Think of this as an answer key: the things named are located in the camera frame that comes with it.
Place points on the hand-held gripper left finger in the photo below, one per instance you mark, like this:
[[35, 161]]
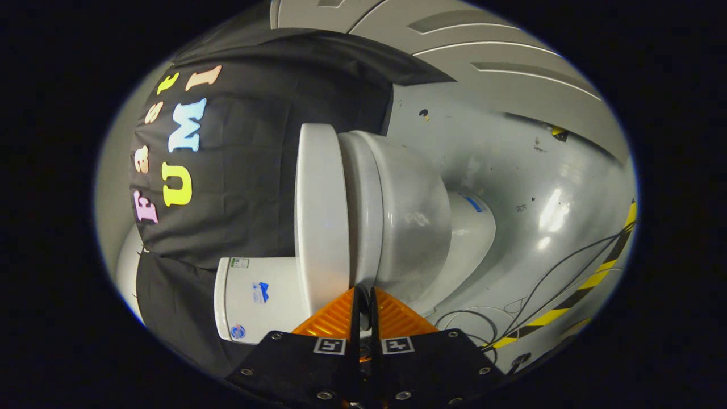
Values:
[[355, 318]]

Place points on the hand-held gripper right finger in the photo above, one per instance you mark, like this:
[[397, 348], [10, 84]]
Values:
[[375, 318]]

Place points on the white toilet lid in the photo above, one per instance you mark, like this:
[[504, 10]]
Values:
[[321, 216]]

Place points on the white toilet seat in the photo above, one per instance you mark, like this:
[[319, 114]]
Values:
[[363, 216]]

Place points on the white ceramic toilet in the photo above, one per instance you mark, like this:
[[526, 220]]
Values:
[[414, 216]]

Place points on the black backdrop cloth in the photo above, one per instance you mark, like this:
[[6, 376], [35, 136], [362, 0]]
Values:
[[255, 170]]

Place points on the yellow black floor tape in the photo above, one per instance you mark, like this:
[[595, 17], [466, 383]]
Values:
[[590, 279]]

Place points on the white drawer cabinet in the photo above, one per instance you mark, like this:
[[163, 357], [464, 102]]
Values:
[[454, 51]]

